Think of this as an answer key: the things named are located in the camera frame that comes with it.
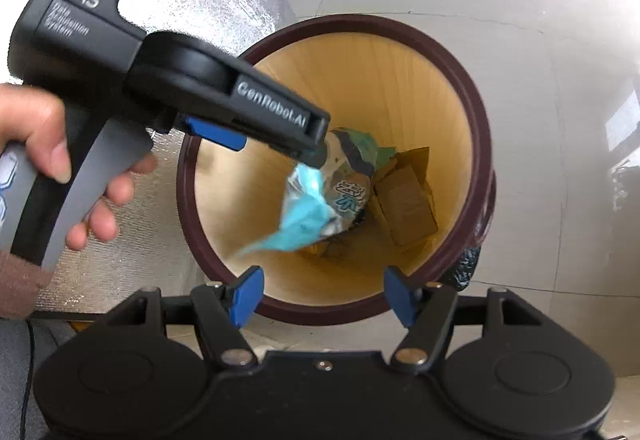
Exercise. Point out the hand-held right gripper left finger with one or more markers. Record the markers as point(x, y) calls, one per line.
point(247, 296)

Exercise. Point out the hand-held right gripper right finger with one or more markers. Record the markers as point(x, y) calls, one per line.
point(400, 297)

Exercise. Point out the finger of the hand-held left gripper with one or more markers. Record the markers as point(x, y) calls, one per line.
point(215, 133)
point(310, 154)

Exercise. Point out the teal printed snack packet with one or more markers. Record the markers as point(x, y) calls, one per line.
point(345, 200)

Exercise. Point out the cardboard box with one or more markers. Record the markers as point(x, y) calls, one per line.
point(405, 205)

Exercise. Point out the yellow wastebasket with brown rim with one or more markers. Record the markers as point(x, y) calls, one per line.
point(350, 70)

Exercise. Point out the person's left forearm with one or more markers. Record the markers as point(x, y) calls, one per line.
point(17, 285)

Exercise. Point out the person's left hand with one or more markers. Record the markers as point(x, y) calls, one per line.
point(40, 120)

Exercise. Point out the black plastic bag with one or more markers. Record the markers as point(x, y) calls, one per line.
point(462, 267)

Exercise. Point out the person's grey clothing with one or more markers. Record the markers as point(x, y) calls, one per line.
point(50, 370)

